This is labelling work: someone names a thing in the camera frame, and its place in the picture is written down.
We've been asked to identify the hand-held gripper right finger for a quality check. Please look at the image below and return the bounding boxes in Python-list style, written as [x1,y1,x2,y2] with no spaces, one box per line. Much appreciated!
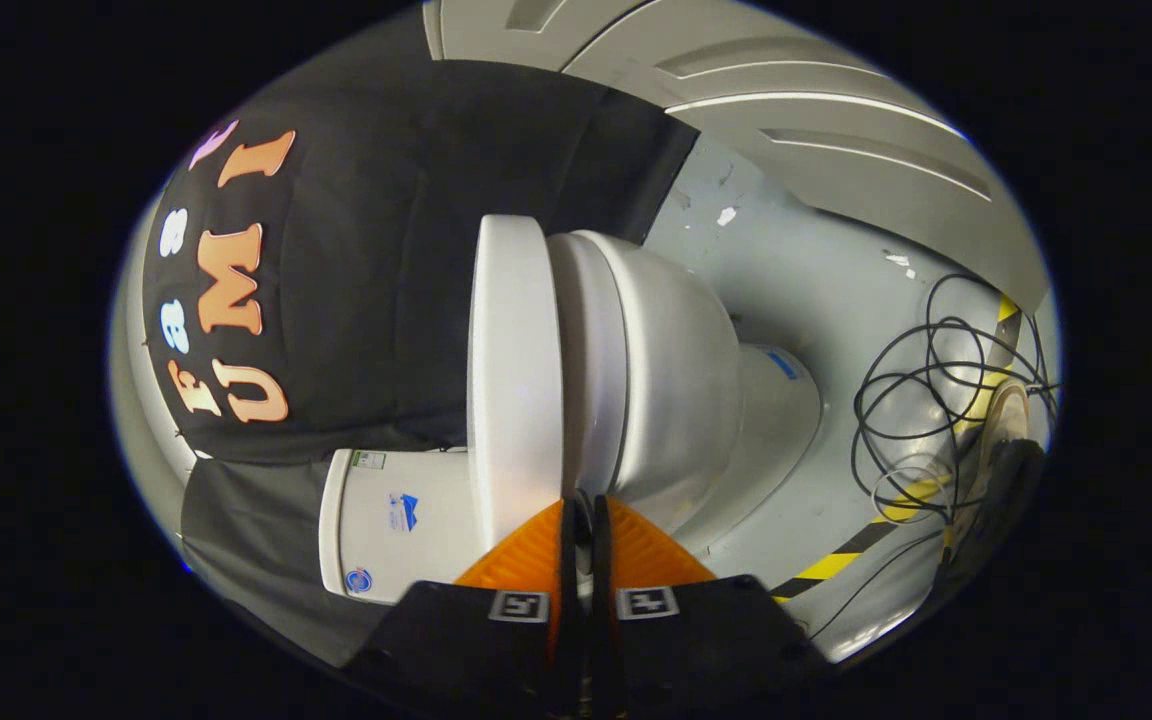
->
[591,495,832,720]

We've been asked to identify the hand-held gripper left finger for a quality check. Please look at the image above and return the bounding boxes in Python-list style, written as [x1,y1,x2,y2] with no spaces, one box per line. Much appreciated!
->
[341,498,587,720]

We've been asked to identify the white toilet lid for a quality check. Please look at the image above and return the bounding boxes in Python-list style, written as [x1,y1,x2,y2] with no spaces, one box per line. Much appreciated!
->
[466,215,565,551]

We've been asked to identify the white toilet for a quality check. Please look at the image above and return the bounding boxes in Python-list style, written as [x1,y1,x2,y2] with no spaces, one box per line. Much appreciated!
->
[319,230,822,606]

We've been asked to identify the yellow black hazard tape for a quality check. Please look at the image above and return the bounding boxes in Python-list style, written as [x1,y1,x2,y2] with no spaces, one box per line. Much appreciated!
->
[771,295,1022,601]

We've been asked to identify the black backdrop cloth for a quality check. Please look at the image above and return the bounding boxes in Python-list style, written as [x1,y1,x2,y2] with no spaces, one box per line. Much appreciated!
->
[141,10,702,669]

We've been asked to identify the white cabinet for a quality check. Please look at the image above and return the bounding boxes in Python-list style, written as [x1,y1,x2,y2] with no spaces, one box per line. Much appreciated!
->
[423,0,1052,316]

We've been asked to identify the black cables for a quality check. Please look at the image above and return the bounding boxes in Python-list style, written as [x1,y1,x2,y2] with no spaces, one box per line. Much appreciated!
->
[851,275,1062,641]

